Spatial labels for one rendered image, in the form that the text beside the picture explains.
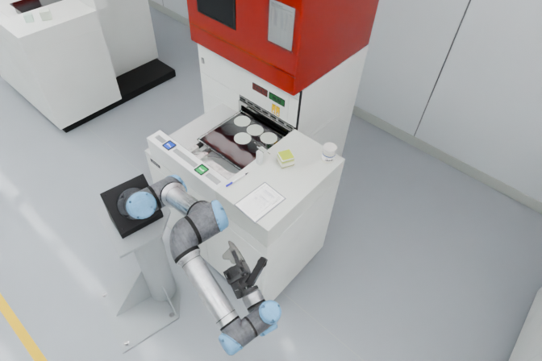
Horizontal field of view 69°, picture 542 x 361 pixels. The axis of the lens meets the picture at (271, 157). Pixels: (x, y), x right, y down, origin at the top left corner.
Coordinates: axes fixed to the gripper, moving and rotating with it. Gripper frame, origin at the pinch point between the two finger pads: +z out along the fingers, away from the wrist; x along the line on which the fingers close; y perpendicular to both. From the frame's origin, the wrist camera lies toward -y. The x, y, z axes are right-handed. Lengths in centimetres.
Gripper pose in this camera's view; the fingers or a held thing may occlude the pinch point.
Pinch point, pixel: (231, 242)
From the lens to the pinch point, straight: 158.5
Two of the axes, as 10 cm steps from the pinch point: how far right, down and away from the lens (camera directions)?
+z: -4.7, -8.1, 3.5
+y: -8.6, 5.2, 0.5
